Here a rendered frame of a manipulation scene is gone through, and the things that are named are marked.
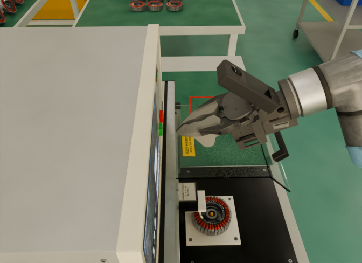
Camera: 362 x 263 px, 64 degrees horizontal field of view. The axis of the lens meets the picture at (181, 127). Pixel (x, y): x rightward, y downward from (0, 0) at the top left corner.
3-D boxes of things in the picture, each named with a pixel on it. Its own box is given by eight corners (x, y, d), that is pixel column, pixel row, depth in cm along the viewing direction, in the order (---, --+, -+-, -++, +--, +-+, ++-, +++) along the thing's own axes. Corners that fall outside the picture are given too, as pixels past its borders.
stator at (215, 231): (228, 201, 89) (229, 194, 86) (232, 237, 81) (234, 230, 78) (192, 201, 89) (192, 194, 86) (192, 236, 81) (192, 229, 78)
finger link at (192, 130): (187, 159, 56) (233, 144, 53) (173, 139, 52) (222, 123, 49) (186, 146, 58) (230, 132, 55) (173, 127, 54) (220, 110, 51)
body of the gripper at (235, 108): (236, 152, 54) (304, 132, 50) (221, 122, 48) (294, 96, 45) (230, 124, 59) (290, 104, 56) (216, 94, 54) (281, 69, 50)
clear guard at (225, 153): (265, 119, 82) (270, 103, 78) (290, 192, 65) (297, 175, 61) (150, 121, 82) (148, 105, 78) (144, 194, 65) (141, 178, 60)
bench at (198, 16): (210, 19, 369) (215, -48, 318) (231, 116, 235) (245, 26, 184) (123, 20, 368) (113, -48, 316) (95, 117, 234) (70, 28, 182)
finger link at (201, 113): (186, 146, 58) (230, 132, 55) (173, 127, 54) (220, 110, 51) (186, 136, 60) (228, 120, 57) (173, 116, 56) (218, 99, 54)
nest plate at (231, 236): (232, 198, 91) (232, 195, 90) (240, 244, 80) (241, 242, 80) (184, 198, 91) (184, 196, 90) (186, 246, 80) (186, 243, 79)
